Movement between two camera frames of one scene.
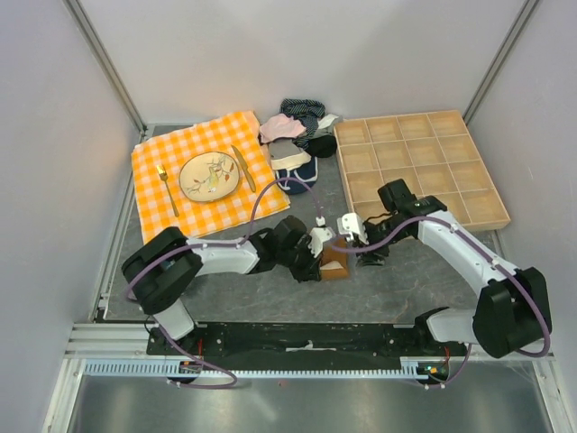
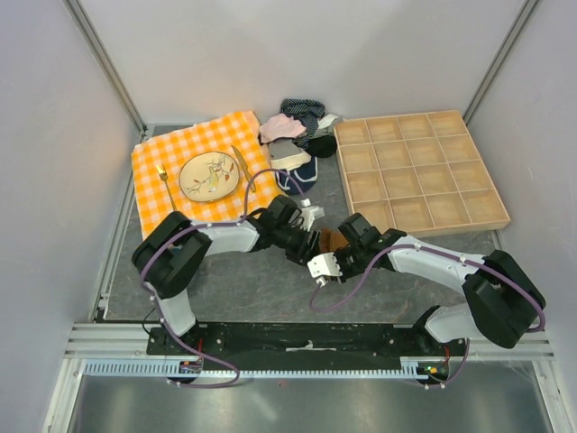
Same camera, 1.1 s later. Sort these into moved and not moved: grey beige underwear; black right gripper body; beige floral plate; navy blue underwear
Moved: black right gripper body
Not moved: navy blue underwear; grey beige underwear; beige floral plate
